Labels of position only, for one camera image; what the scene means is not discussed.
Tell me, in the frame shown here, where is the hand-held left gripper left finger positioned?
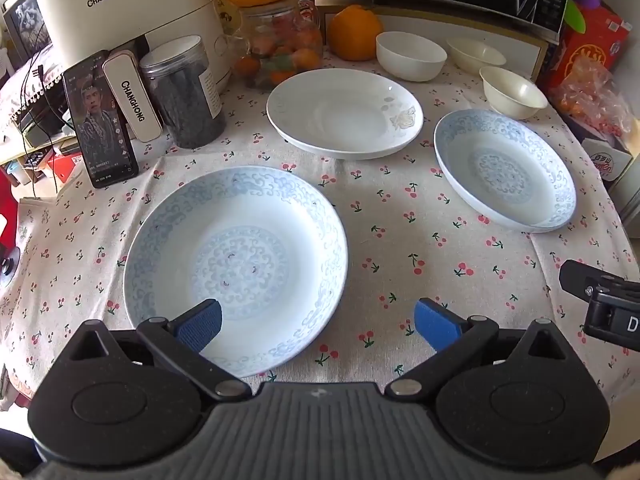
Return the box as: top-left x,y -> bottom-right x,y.
65,299 -> 252,403

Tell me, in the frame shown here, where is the orange with stem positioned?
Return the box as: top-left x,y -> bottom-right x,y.
326,4 -> 385,61

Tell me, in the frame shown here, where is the red cardboard box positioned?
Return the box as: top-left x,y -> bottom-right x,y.
545,5 -> 631,96

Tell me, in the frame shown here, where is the large blue patterned plate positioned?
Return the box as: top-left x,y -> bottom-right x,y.
122,166 -> 349,380

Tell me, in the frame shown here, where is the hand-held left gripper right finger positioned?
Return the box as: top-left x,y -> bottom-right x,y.
385,298 -> 571,403

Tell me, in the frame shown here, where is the shallow cream bowl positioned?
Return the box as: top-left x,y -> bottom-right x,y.
446,37 -> 507,75

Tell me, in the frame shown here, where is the white air fryer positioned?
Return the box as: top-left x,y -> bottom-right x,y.
37,0 -> 236,106

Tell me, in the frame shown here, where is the small blue patterned plate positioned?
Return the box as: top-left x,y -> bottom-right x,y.
433,109 -> 577,233

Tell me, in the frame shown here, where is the pile of small tangerines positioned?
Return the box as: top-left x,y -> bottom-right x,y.
235,22 -> 322,86

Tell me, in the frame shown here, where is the black cable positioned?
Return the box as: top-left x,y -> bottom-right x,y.
19,25 -> 68,197

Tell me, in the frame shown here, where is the glass jar with wooden lid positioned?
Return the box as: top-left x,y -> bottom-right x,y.
234,0 -> 323,92

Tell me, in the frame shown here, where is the black smartphone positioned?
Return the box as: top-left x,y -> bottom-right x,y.
62,50 -> 140,190

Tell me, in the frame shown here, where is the white wooden shelf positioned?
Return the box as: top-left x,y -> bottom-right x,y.
315,2 -> 547,83

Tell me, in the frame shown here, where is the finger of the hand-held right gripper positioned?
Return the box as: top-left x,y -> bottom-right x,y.
559,259 -> 626,305

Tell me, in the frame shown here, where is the plastic jar with dark contents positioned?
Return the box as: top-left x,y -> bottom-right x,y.
140,35 -> 227,150

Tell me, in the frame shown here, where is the picture frame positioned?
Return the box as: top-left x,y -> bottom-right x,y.
2,0 -> 51,58

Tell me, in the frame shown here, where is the white lace cloth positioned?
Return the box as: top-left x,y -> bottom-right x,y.
0,42 -> 81,126

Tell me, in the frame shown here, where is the white oblong device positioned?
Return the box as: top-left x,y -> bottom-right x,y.
102,52 -> 162,142

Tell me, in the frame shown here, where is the white bowl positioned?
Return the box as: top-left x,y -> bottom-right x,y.
376,31 -> 447,82

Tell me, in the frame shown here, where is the cherry print tablecloth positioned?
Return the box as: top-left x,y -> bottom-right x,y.
0,45 -> 640,411

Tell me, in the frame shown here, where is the deep cream bowl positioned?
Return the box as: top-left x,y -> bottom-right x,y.
479,66 -> 549,120

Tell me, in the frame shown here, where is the blue and white carton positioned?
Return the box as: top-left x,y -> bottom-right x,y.
560,105 -> 636,187

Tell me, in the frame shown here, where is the plastic bag of oranges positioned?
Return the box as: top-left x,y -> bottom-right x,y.
550,57 -> 640,137

